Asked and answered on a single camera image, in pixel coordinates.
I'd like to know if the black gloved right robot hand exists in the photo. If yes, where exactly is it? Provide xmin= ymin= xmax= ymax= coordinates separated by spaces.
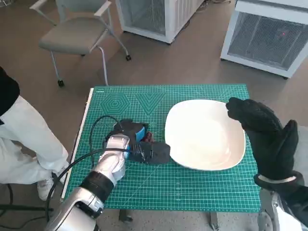
xmin=225 ymin=97 xmax=299 ymax=180

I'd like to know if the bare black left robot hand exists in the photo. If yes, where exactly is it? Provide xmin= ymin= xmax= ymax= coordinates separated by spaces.
xmin=112 ymin=119 xmax=152 ymax=142

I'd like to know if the purple toy grapes bunch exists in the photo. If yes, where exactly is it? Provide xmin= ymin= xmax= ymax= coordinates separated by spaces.
xmin=143 ymin=131 xmax=155 ymax=143

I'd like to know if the white plate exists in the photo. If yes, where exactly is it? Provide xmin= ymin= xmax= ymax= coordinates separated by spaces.
xmin=165 ymin=99 xmax=246 ymax=171

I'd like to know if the green cutting mat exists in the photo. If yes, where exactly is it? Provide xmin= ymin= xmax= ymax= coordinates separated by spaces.
xmin=63 ymin=84 xmax=262 ymax=213

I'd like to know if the white mesh cabinet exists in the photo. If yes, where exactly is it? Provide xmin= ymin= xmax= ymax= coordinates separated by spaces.
xmin=115 ymin=0 xmax=208 ymax=45
xmin=220 ymin=0 xmax=308 ymax=79

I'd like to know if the person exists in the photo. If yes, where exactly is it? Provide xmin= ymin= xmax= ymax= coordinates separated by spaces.
xmin=0 ymin=66 xmax=71 ymax=202

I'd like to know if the black floor stand bar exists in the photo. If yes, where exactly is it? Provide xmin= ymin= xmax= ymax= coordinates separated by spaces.
xmin=0 ymin=203 xmax=54 ymax=213

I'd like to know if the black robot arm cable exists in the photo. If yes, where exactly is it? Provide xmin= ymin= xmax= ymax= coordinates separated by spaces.
xmin=46 ymin=115 xmax=129 ymax=223

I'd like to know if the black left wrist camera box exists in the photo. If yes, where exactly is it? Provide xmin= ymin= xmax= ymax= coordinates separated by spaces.
xmin=128 ymin=141 xmax=172 ymax=166

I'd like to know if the black table bracket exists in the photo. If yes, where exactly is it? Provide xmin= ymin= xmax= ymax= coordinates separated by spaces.
xmin=119 ymin=208 xmax=133 ymax=223
xmin=208 ymin=212 xmax=220 ymax=231

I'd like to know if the grey chair with white frame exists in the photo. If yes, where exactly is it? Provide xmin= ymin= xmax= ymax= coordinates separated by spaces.
xmin=29 ymin=0 xmax=132 ymax=88

